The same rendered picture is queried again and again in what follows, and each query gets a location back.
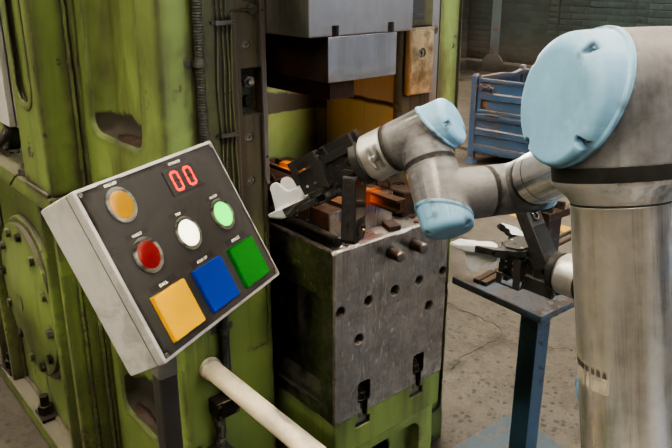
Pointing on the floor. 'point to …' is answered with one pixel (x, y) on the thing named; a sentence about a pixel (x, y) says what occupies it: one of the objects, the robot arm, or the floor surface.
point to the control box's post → (167, 405)
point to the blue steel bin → (497, 115)
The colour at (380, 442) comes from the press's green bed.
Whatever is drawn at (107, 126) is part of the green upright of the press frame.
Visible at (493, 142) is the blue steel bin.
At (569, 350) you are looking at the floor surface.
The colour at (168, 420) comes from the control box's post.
